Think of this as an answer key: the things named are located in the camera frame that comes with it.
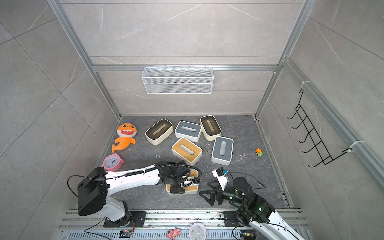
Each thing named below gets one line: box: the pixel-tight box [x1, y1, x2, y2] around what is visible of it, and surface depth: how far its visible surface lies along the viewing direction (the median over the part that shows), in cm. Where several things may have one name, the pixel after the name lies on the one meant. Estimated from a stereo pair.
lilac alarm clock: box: [189, 221, 207, 240], surface depth 70 cm
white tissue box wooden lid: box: [171, 137, 203, 166], surface depth 97 cm
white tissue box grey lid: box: [174, 120, 203, 143], surface depth 107 cm
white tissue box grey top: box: [211, 136, 234, 166], surface depth 95 cm
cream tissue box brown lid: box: [200, 115, 222, 142], surface depth 108 cm
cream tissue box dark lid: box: [145, 118, 174, 146], surface depth 106 cm
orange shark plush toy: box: [111, 123, 137, 154], surface depth 102 cm
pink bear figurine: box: [166, 228, 181, 240], surface depth 69 cm
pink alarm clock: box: [101, 152, 125, 172], surface depth 92 cm
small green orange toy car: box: [255, 148, 264, 157], surface depth 99 cm
